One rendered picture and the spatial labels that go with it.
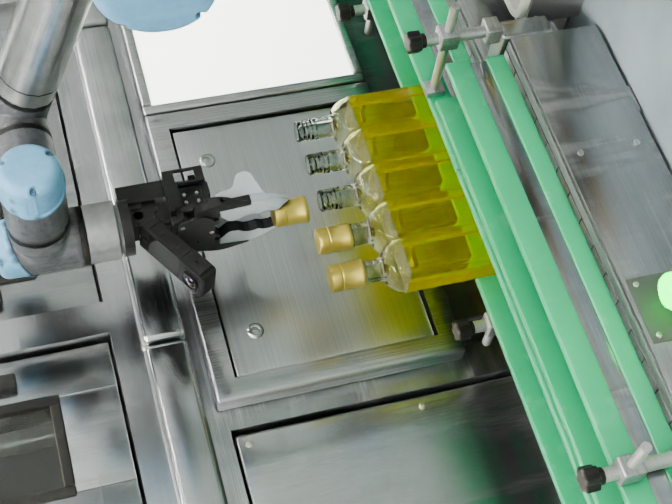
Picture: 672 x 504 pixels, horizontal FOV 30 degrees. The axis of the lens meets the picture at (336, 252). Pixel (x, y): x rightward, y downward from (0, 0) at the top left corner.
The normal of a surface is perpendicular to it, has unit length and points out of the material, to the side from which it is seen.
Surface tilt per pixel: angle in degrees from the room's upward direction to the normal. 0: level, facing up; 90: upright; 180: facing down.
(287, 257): 90
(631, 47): 0
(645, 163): 90
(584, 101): 90
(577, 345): 90
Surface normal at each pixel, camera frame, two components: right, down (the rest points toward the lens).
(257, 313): 0.11, -0.52
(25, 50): -0.38, 0.59
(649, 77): -0.96, 0.18
